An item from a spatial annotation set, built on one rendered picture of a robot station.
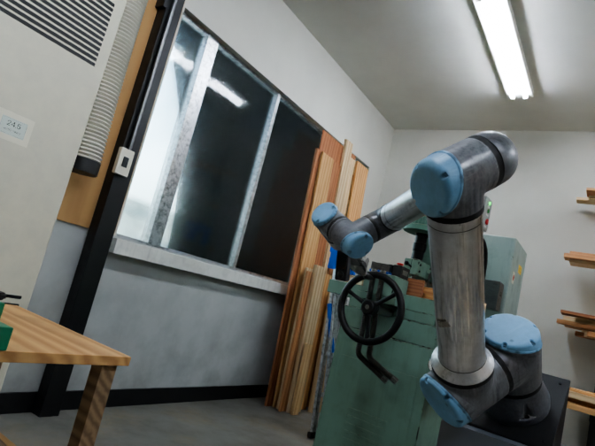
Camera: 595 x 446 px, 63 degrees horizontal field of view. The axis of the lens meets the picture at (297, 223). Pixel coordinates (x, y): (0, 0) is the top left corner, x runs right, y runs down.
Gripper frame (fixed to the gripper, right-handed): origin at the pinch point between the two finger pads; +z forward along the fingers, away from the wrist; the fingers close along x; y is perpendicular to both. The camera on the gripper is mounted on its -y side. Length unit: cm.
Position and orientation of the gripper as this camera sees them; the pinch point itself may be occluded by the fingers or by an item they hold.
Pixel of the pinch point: (362, 274)
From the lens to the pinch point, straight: 181.1
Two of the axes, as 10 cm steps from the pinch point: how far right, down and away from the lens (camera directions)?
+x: -7.8, -1.0, 6.1
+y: 4.2, -8.1, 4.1
